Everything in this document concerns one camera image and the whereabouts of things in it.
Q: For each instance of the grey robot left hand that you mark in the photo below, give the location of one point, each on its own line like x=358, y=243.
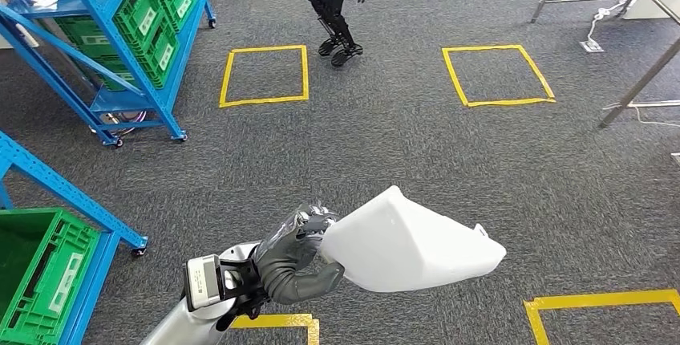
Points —
x=287, y=263

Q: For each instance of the white plastic shell part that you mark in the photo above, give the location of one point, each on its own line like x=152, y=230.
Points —
x=409, y=247

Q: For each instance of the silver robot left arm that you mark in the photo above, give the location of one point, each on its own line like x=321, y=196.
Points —
x=175, y=326

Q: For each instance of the blue metal shelf rack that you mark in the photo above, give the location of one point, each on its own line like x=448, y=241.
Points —
x=63, y=188
x=154, y=82

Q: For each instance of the chrome base stanchion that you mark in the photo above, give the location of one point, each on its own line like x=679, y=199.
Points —
x=125, y=119

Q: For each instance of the black humanoid robot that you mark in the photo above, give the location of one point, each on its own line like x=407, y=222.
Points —
x=332, y=8

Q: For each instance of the floor power socket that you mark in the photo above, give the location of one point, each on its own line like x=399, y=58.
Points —
x=591, y=46

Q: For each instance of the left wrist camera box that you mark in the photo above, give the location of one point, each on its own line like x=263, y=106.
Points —
x=203, y=283

